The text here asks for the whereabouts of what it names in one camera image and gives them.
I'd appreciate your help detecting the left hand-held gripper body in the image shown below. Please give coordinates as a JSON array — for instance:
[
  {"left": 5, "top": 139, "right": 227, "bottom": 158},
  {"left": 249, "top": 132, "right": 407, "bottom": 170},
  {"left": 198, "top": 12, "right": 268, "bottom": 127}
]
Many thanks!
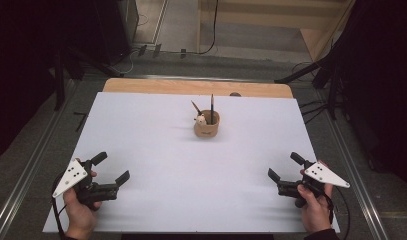
[{"left": 52, "top": 158, "right": 121, "bottom": 211}]

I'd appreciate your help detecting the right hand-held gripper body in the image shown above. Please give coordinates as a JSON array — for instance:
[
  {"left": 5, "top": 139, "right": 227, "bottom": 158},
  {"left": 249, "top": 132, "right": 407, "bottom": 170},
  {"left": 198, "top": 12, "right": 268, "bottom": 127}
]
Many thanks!
[{"left": 276, "top": 159, "right": 351, "bottom": 209}]

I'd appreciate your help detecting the tan fabric pen holder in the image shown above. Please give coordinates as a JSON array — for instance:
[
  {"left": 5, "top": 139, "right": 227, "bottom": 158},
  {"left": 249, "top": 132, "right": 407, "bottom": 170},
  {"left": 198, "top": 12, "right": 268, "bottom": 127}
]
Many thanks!
[{"left": 193, "top": 109, "right": 221, "bottom": 139}]

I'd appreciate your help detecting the brush with gold ferrule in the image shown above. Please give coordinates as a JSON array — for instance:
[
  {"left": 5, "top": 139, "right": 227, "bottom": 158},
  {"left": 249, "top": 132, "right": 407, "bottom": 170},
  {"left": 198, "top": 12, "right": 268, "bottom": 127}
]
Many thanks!
[{"left": 190, "top": 100, "right": 203, "bottom": 116}]

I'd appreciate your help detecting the person's left hand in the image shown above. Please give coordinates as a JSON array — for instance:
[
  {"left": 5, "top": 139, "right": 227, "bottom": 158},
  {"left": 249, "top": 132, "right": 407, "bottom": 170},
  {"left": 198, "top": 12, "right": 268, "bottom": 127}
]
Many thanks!
[{"left": 62, "top": 188, "right": 103, "bottom": 240}]

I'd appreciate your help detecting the person's right hand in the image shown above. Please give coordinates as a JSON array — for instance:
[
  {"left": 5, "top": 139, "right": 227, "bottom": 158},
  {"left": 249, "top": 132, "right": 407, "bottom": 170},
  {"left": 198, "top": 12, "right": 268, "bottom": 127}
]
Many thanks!
[{"left": 296, "top": 183, "right": 335, "bottom": 234}]

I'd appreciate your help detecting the white table board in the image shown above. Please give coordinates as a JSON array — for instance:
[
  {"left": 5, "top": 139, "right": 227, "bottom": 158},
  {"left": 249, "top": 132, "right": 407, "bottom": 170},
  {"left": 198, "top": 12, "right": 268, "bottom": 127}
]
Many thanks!
[{"left": 42, "top": 91, "right": 341, "bottom": 234}]

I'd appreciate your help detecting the black metal stand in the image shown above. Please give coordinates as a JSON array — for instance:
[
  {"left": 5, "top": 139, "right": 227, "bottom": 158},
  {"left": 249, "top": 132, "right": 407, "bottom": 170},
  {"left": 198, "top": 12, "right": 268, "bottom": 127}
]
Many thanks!
[
  {"left": 273, "top": 55, "right": 346, "bottom": 122},
  {"left": 52, "top": 45, "right": 126, "bottom": 112}
]

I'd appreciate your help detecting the wooden table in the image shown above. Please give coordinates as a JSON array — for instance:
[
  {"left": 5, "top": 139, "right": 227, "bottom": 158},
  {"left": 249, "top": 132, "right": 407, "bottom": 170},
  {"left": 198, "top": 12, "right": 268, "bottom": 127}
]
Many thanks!
[{"left": 102, "top": 77, "right": 294, "bottom": 100}]

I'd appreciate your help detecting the black curtain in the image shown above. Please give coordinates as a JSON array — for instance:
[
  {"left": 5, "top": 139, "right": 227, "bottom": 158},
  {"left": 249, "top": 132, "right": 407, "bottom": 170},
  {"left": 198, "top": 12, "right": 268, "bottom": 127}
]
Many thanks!
[
  {"left": 337, "top": 0, "right": 407, "bottom": 188},
  {"left": 0, "top": 0, "right": 100, "bottom": 162}
]

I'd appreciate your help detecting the black cabinet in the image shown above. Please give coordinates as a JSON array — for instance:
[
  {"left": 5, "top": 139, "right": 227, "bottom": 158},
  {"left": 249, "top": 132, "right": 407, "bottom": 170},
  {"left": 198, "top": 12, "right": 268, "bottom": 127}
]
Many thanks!
[{"left": 90, "top": 0, "right": 140, "bottom": 65}]

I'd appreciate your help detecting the light wooden desk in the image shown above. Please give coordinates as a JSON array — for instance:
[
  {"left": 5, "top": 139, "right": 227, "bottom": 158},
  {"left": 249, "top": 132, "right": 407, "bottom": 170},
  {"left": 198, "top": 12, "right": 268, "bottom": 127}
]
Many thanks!
[{"left": 196, "top": 0, "right": 356, "bottom": 63}]

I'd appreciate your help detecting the left hand-held gripper cable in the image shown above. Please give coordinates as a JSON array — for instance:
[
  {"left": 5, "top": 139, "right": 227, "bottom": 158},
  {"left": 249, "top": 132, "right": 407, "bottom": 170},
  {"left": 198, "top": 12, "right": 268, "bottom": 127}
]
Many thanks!
[{"left": 50, "top": 173, "right": 68, "bottom": 240}]

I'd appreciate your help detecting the hand-held gripper cable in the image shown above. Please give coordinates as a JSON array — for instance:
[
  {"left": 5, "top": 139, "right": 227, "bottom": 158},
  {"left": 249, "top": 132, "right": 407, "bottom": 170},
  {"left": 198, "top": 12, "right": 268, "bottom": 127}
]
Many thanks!
[
  {"left": 50, "top": 173, "right": 68, "bottom": 240},
  {"left": 324, "top": 192, "right": 336, "bottom": 225}
]

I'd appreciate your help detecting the right hand-held gripper cable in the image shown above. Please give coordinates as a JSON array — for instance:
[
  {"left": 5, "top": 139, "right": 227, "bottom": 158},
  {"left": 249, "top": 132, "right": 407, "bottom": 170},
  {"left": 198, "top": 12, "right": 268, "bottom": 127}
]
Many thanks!
[{"left": 324, "top": 192, "right": 336, "bottom": 225}]

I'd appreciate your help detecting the thin black floor cable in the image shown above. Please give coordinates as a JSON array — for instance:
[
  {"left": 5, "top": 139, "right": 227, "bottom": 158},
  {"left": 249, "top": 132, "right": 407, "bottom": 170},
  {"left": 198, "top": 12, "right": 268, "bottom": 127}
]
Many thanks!
[{"left": 335, "top": 186, "right": 352, "bottom": 240}]

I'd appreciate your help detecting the metal floor rail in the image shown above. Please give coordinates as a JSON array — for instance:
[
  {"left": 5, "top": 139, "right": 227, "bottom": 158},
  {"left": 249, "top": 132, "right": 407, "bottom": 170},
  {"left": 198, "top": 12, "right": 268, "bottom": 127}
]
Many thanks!
[
  {"left": 0, "top": 78, "right": 77, "bottom": 240},
  {"left": 317, "top": 87, "right": 390, "bottom": 240}
]

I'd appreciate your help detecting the black hanging power cable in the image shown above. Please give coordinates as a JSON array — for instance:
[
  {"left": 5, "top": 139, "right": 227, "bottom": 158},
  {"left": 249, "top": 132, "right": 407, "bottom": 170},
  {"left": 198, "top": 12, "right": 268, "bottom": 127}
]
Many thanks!
[{"left": 196, "top": 0, "right": 220, "bottom": 56}]

